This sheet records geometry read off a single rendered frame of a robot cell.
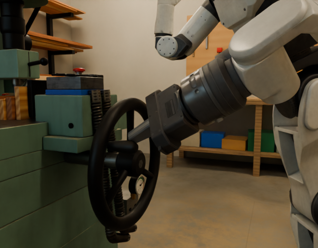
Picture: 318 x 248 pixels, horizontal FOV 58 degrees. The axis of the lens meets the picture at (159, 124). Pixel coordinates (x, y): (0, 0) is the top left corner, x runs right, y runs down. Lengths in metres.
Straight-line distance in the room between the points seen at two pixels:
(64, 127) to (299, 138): 0.63
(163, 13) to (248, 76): 0.74
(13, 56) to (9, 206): 0.36
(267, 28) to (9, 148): 0.50
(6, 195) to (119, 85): 3.89
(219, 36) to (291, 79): 3.55
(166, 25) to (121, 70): 3.35
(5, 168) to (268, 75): 0.49
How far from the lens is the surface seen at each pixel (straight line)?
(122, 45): 4.46
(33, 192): 0.68
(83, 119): 0.63
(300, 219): 1.11
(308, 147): 0.91
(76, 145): 0.62
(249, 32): 0.43
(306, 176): 0.96
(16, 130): 0.63
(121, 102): 0.58
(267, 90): 0.45
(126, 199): 0.96
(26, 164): 0.66
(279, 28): 0.41
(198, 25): 1.08
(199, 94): 0.43
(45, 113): 0.69
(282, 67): 0.44
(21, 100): 0.75
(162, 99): 0.49
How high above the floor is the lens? 0.97
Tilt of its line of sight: 7 degrees down
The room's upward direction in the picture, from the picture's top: straight up
